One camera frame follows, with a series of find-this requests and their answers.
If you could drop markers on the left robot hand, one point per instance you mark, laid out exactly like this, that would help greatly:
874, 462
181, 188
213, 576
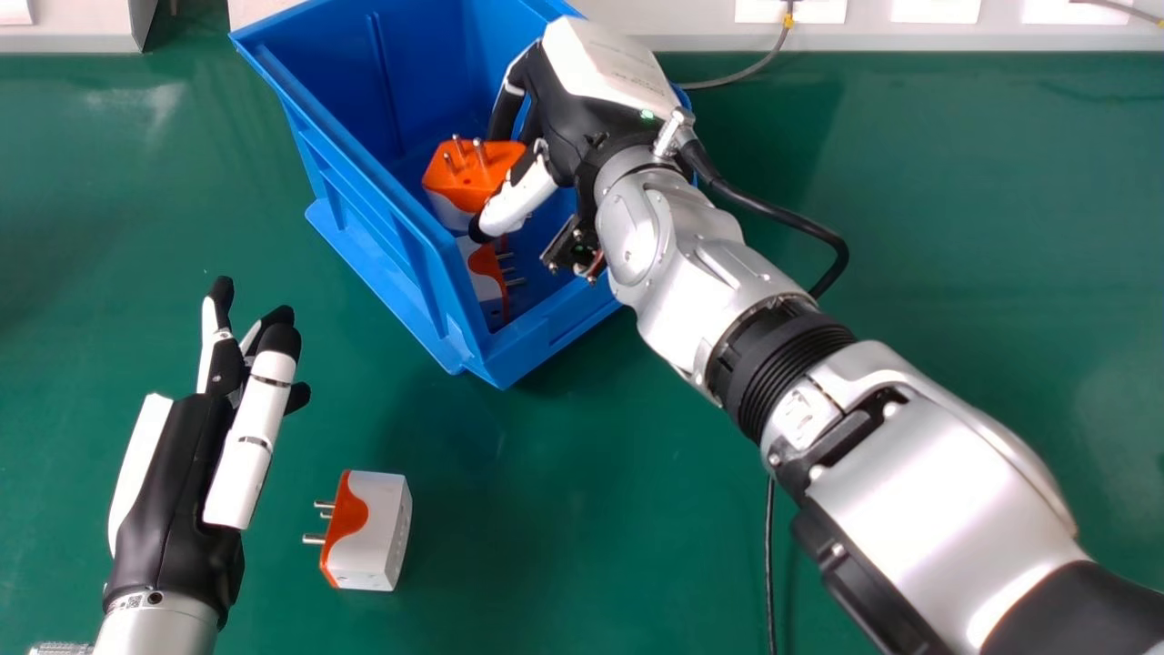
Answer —
173, 491

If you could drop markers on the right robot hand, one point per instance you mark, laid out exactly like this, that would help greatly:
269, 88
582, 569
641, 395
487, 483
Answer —
591, 100

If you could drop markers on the white-and-orange plug adapter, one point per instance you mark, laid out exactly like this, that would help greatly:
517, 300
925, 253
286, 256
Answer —
464, 177
488, 277
373, 532

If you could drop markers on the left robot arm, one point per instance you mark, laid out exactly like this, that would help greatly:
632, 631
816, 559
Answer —
150, 629

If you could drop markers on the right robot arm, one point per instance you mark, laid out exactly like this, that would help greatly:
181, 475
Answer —
864, 428

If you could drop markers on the blue plastic bin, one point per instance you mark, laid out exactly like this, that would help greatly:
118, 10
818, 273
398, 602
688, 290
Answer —
391, 182

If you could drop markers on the white socket strip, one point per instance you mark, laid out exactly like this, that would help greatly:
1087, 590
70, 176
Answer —
789, 9

